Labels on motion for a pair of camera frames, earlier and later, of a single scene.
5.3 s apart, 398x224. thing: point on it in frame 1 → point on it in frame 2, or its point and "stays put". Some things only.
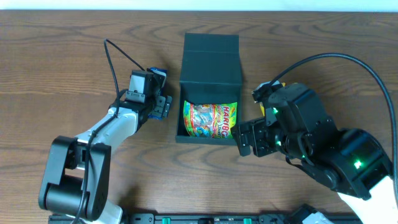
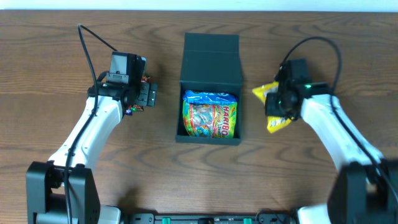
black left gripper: [163, 106] → [149, 94]
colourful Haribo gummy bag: [211, 121] stays put
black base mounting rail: [212, 218] stays put
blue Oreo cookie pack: [165, 73] → [209, 97]
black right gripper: [253, 135] → [270, 106]
